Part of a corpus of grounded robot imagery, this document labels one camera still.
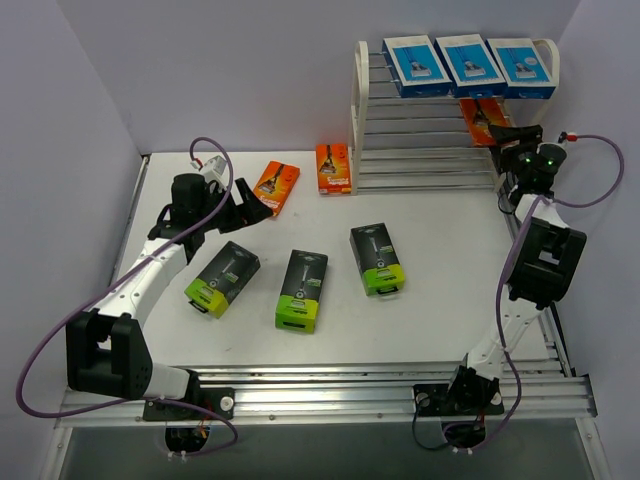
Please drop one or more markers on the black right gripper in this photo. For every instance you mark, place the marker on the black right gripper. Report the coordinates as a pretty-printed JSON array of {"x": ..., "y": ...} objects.
[{"x": 516, "y": 148}]

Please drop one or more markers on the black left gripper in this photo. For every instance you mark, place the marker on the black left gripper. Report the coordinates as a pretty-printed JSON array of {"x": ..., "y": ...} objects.
[{"x": 235, "y": 208}]

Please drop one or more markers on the black green razor box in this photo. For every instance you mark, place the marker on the black green razor box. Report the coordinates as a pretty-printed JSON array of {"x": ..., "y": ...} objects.
[
  {"x": 377, "y": 261},
  {"x": 222, "y": 280},
  {"x": 298, "y": 303}
]

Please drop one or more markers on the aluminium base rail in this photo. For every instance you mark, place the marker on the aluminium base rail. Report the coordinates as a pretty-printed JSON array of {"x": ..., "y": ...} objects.
[{"x": 383, "y": 392}]

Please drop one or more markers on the blue white Harry's razor box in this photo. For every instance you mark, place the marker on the blue white Harry's razor box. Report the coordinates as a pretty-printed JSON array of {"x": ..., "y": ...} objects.
[{"x": 471, "y": 67}]

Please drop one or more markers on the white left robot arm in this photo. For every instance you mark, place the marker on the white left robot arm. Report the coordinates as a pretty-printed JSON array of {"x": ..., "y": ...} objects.
[{"x": 106, "y": 351}]

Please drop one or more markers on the cream metal wire shelf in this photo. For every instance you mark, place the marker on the cream metal wire shelf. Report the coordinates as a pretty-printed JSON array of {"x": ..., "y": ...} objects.
[{"x": 401, "y": 144}]

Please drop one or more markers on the orange Gillette razor box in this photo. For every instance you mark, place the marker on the orange Gillette razor box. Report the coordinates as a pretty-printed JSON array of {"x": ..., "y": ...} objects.
[
  {"x": 479, "y": 115},
  {"x": 333, "y": 169},
  {"x": 276, "y": 184}
]

